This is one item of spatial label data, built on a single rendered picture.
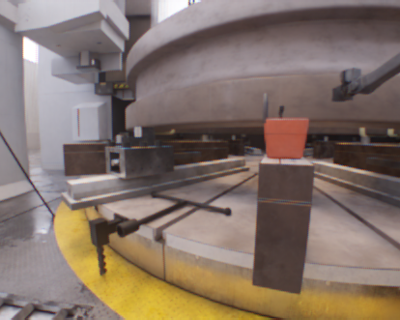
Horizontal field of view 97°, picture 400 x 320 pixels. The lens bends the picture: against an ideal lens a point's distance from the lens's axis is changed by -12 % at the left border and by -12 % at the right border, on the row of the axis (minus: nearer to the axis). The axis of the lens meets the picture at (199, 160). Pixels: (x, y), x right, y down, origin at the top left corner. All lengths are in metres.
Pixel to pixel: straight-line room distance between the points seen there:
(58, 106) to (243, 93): 4.80
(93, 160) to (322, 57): 2.44
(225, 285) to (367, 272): 0.55
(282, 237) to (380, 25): 1.51
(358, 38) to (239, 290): 1.60
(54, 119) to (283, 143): 5.34
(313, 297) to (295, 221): 0.47
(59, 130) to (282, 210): 5.31
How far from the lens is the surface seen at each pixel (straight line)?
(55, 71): 4.50
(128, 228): 1.01
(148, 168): 1.57
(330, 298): 1.01
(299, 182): 0.56
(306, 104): 1.31
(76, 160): 2.67
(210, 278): 1.03
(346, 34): 1.66
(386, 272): 0.98
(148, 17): 5.14
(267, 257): 0.65
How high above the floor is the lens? 0.75
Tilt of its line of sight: 7 degrees down
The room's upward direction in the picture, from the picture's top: straight up
